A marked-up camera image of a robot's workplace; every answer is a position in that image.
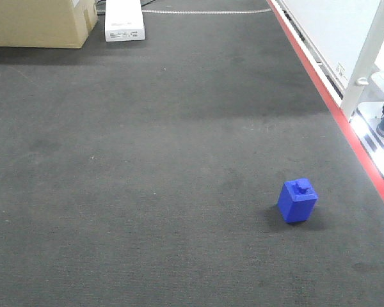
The white long carton box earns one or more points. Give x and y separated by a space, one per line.
123 21

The white machine frame post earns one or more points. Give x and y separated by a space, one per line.
368 54

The brown cardboard box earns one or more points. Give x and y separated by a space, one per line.
46 24

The blue block part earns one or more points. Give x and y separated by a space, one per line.
297 200

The white machine base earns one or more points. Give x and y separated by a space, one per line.
368 119

